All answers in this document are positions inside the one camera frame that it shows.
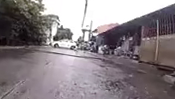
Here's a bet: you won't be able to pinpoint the tall pole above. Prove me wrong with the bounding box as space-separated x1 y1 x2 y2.
80 0 90 31

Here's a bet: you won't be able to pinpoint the wet grey concrete road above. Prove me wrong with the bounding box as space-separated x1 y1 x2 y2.
0 37 175 99

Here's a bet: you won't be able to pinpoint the white building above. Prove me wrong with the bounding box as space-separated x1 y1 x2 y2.
41 13 62 47

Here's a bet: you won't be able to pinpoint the dark green trees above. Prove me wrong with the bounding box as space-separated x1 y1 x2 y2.
53 23 76 44

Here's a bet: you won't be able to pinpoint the long shed with brown wall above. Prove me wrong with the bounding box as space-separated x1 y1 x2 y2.
93 0 175 69

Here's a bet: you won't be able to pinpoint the row of parked motorcycles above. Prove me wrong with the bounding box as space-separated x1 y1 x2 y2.
76 38 141 62

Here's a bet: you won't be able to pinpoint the red roofed building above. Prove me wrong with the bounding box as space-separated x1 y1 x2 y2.
90 18 120 48

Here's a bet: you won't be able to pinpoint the white car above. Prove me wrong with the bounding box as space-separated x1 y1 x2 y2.
50 37 79 52

